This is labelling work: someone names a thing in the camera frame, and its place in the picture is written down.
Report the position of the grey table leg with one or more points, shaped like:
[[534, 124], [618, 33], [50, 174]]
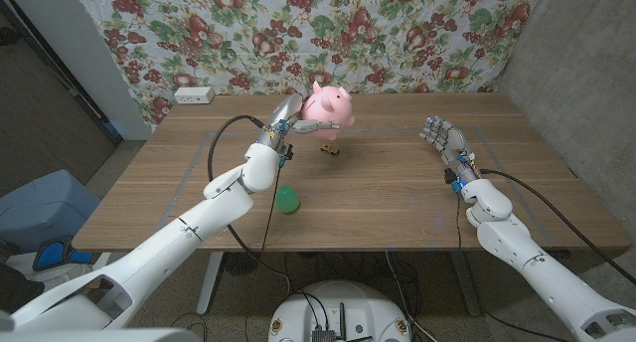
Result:
[[467, 287]]

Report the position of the blue plastic bin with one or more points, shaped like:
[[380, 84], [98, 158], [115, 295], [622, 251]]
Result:
[[45, 208]]

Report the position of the grey sneaker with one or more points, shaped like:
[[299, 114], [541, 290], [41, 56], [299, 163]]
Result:
[[64, 275]]

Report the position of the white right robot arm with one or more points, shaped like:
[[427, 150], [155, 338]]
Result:
[[546, 277]]

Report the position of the black round floor fan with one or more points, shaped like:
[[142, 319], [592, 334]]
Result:
[[242, 262]]

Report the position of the green ball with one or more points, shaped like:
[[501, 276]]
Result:
[[288, 199]]

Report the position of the blue and black pad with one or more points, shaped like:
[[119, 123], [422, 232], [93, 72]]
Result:
[[49, 255]]

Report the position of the white power strip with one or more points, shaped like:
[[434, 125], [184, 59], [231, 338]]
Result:
[[194, 95]]

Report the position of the dark trouser leg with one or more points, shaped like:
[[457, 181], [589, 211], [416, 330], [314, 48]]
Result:
[[17, 287]]

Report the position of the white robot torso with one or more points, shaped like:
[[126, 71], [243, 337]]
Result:
[[348, 302]]

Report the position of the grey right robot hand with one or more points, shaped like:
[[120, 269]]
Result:
[[454, 145]]

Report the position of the floral fruit print backdrop cloth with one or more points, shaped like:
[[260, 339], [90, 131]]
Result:
[[318, 34]]

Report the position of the pink plastic piggy bank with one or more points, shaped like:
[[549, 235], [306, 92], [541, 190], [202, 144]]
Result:
[[328, 108]]

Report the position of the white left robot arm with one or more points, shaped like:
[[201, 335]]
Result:
[[174, 237]]

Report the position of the small yellow toy car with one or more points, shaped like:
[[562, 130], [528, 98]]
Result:
[[330, 148]]

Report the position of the white table leg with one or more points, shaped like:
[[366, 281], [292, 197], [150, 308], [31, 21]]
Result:
[[208, 282]]

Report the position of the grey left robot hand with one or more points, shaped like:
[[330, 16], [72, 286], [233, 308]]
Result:
[[280, 130]]

